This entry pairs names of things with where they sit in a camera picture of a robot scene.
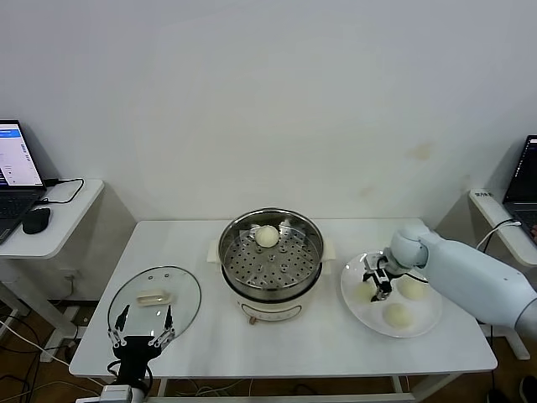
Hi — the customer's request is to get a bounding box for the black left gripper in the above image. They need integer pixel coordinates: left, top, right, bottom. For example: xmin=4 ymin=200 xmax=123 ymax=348
xmin=107 ymin=305 xmax=176 ymax=385

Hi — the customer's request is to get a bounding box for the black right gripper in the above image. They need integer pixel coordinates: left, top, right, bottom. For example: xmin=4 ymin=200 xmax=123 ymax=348
xmin=361 ymin=250 xmax=399 ymax=303

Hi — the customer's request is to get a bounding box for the white steamed baozi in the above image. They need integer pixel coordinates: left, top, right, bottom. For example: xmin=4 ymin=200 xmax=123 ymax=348
xmin=383 ymin=303 xmax=414 ymax=327
xmin=352 ymin=283 xmax=375 ymax=304
xmin=396 ymin=279 xmax=430 ymax=301
xmin=254 ymin=225 xmax=279 ymax=249

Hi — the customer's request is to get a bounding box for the glass lid cream handle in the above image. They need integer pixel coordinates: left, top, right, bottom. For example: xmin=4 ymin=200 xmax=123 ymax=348
xmin=107 ymin=264 xmax=202 ymax=342

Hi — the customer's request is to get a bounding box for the perforated steel steamer basket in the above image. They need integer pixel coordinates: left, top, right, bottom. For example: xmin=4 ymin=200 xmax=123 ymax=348
xmin=217 ymin=206 xmax=325 ymax=304

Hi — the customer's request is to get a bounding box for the white round plate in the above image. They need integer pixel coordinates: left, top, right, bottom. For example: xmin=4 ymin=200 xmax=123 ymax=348
xmin=340 ymin=250 xmax=443 ymax=339

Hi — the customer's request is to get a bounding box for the cream electric cooking pot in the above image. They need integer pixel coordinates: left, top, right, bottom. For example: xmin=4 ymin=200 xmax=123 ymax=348
xmin=207 ymin=237 xmax=337 ymax=327

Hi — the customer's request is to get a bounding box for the black computer mouse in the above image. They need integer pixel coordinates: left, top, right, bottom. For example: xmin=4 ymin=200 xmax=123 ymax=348
xmin=21 ymin=207 xmax=52 ymax=235

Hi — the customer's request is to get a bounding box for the black laptop dark screen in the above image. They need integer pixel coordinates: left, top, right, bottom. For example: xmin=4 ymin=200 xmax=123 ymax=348
xmin=502 ymin=134 xmax=537 ymax=244

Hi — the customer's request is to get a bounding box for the black shoe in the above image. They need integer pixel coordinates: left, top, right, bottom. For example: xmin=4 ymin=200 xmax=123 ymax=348
xmin=518 ymin=375 xmax=537 ymax=403

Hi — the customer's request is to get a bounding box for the black laptop bright screen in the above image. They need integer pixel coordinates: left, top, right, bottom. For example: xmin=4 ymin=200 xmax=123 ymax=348
xmin=0 ymin=120 xmax=48 ymax=247

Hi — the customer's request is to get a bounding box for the black laptop charger cable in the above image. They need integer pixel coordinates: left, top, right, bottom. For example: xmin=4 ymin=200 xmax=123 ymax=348
xmin=35 ymin=178 xmax=86 ymax=207

